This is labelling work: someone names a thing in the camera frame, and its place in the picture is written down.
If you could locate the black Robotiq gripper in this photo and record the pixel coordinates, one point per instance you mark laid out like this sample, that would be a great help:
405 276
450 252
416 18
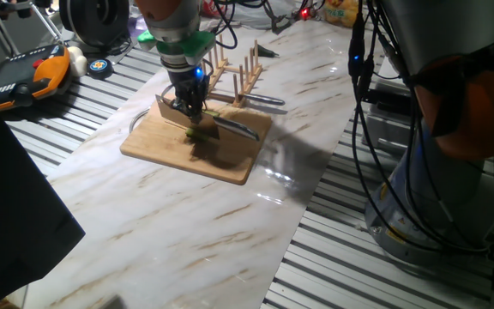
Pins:
187 83

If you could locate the steel cleaver knife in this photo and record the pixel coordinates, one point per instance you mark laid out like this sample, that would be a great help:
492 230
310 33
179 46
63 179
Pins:
174 113

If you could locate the cut green cucumber segment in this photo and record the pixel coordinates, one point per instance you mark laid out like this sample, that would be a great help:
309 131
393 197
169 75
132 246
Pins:
212 113

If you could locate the green cucumber piece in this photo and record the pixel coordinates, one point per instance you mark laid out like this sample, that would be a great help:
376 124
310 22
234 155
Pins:
196 135

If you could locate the wooden cutting board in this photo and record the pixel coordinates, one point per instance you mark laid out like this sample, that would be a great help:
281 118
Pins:
157 150

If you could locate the wooden peg knife rack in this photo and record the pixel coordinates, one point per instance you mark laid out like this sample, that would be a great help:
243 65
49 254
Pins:
247 79

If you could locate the steel kitchen knife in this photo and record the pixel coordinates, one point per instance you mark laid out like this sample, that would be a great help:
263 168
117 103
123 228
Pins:
268 100

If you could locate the purple plastic wrapper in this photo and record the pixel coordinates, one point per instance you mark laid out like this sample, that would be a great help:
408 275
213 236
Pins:
134 28

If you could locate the white plastic bag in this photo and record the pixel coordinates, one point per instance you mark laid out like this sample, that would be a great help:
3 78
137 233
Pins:
251 15

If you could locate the small white rounded object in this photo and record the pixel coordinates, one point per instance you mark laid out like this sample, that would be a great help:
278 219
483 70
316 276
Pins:
77 60

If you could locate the white marble pattern mat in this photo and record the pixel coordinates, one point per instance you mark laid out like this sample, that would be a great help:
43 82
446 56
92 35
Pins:
165 240

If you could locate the black orange teach pendant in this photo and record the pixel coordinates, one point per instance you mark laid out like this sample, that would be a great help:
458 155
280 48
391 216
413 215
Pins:
24 81

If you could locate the bag of yellow fruit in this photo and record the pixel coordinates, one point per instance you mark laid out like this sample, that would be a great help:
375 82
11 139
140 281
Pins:
341 13

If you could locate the green printed mount bracket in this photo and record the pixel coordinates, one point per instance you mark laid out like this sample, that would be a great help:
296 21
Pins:
200 46

